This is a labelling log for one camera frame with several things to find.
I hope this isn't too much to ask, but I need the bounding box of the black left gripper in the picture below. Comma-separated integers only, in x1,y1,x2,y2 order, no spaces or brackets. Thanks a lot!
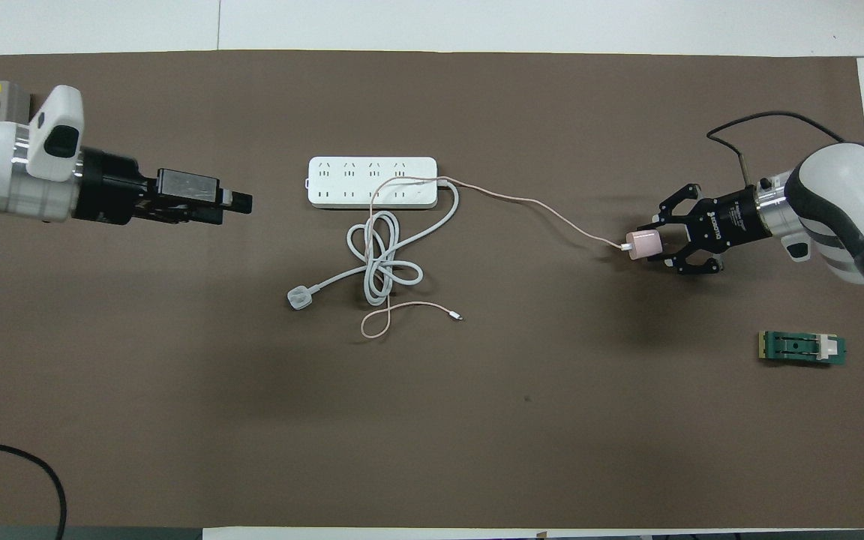
72,148,254,227

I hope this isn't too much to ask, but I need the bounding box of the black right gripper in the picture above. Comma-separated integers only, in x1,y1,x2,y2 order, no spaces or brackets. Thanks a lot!
646,182,763,275

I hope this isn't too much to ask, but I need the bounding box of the pink wall charger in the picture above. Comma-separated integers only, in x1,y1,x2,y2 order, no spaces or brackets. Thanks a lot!
625,230,663,262

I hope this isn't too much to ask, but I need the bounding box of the pink charging cable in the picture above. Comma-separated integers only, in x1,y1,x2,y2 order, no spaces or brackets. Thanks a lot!
361,175,632,340

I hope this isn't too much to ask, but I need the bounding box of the white power strip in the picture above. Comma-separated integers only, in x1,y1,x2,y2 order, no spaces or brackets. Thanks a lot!
307,156,439,209

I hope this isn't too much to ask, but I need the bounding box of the brown table mat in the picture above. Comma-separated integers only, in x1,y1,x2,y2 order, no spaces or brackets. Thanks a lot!
0,49,864,530

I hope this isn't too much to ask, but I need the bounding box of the white power strip cord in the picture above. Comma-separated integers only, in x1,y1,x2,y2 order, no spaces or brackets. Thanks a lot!
286,178,461,312

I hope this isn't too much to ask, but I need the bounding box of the green knife switch block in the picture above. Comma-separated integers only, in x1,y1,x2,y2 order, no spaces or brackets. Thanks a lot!
758,330,848,368

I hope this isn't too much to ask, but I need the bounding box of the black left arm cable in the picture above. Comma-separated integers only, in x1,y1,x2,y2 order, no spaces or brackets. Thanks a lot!
0,437,68,540

